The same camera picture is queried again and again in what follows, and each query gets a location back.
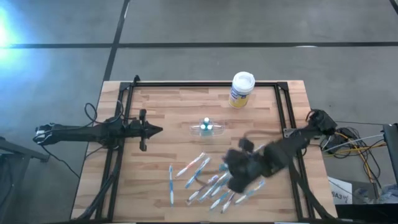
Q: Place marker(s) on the pile of blue toothbrushes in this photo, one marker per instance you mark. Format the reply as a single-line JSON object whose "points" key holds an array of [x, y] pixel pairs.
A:
{"points": [[227, 203]]}

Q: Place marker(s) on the white paper sign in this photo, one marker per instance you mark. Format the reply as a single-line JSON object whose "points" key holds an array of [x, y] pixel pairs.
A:
{"points": [[340, 191]]}

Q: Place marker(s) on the person's shoe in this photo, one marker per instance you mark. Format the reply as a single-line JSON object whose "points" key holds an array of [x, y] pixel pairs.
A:
{"points": [[390, 191], [362, 194]]}

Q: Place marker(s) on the small blue mouthwash bottle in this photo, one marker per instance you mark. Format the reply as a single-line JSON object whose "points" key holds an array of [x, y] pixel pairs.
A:
{"points": [[210, 127], [202, 126], [206, 119], [223, 167]]}

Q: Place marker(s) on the black side desk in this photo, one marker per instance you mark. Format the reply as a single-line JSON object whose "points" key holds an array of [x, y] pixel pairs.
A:
{"points": [[392, 149]]}

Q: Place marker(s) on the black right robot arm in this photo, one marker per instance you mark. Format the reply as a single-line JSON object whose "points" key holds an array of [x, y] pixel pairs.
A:
{"points": [[298, 141]]}

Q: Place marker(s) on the black floor case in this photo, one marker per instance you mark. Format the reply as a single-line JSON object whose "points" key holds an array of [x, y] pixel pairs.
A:
{"points": [[367, 214]]}

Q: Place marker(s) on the Lysol wipes canister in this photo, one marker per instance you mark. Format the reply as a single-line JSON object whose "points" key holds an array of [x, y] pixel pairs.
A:
{"points": [[242, 90]]}

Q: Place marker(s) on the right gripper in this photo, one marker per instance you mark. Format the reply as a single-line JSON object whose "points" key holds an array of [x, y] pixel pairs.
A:
{"points": [[245, 166]]}

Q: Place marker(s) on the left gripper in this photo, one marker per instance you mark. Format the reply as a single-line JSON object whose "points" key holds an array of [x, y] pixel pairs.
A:
{"points": [[132, 128]]}

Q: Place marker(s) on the clear plastic organizer holder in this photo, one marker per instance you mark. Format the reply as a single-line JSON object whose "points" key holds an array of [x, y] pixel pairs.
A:
{"points": [[194, 129]]}

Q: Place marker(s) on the black metal rig frame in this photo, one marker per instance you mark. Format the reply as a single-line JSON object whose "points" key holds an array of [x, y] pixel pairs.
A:
{"points": [[202, 84]]}

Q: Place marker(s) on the black power strip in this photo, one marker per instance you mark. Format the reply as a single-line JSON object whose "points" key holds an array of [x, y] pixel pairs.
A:
{"points": [[343, 137]]}

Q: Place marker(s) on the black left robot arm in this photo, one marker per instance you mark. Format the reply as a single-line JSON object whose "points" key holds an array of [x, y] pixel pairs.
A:
{"points": [[77, 133]]}

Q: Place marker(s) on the black floor stand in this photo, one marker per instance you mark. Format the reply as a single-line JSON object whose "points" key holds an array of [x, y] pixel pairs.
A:
{"points": [[21, 151]]}

